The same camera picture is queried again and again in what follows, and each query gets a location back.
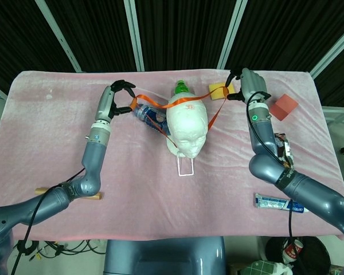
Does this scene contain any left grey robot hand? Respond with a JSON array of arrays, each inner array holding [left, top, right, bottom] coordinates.
[[93, 80, 137, 124]]

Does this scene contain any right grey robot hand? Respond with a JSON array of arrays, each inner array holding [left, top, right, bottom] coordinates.
[[225, 68, 272, 105]]

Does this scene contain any orange lanyard ribbon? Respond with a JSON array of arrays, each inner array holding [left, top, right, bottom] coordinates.
[[131, 85, 232, 149]]

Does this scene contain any white foam mannequin head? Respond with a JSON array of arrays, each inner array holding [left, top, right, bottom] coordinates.
[[165, 93, 209, 158]]

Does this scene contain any yellow sponge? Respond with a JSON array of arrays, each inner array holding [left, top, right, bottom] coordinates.
[[208, 81, 237, 101]]

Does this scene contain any pink foam block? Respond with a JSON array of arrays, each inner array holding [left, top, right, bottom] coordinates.
[[268, 93, 299, 121]]

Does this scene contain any blue water bottle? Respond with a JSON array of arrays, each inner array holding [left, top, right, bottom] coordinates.
[[131, 103, 172, 136]]

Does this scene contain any brown snack packet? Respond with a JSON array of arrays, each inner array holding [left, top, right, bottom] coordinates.
[[273, 132, 296, 170]]

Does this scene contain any green-capped bottle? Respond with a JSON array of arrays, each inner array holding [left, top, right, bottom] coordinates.
[[173, 81, 191, 97]]

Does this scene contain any black pleated curtain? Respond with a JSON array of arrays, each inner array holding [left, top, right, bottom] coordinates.
[[0, 0, 344, 107]]

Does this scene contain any wooden stick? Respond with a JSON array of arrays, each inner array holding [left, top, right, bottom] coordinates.
[[35, 187, 103, 201]]

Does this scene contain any grey side table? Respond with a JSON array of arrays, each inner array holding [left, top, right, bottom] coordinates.
[[322, 105, 344, 183]]

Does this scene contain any pink velvet tablecloth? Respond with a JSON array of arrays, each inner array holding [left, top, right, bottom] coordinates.
[[0, 68, 344, 242]]

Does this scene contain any white blue toothpaste tube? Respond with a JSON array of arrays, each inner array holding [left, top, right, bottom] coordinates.
[[255, 193, 310, 214]]

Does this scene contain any grey-blue robot torso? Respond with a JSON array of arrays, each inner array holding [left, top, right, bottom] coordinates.
[[103, 236, 227, 275]]

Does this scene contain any red white paper cup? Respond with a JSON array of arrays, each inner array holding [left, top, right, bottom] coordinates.
[[283, 239, 304, 263]]

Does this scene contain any black round bin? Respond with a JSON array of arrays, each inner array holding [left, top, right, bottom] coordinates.
[[265, 236, 343, 275]]

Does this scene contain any green tiled box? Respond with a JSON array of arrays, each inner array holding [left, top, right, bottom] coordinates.
[[251, 259, 279, 275]]

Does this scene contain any white frame post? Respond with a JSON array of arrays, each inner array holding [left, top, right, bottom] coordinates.
[[309, 21, 344, 78], [123, 0, 146, 72], [36, 0, 83, 72], [217, 0, 249, 69]]

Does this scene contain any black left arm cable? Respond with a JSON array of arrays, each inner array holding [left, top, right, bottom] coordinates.
[[10, 168, 87, 275]]

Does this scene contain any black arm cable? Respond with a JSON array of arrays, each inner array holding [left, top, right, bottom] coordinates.
[[10, 168, 87, 275], [246, 91, 303, 275]]

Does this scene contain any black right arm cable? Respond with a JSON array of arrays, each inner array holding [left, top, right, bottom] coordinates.
[[246, 91, 303, 275]]

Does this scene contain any black floor cable bundle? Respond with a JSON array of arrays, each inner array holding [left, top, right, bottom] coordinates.
[[15, 239, 107, 261]]

